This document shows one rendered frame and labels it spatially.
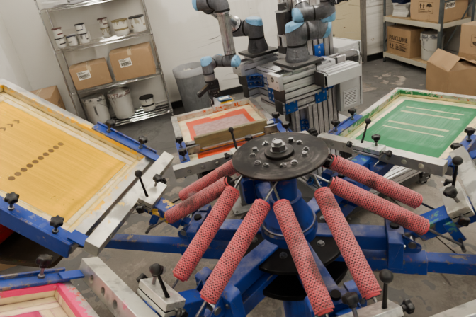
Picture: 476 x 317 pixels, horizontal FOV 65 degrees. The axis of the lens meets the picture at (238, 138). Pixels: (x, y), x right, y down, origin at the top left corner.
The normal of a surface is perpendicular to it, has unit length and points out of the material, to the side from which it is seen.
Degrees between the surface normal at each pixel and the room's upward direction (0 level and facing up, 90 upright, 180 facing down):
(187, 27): 90
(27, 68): 90
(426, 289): 0
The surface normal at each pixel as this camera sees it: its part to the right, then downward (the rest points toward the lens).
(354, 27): 0.25, 0.38
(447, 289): -0.16, -0.89
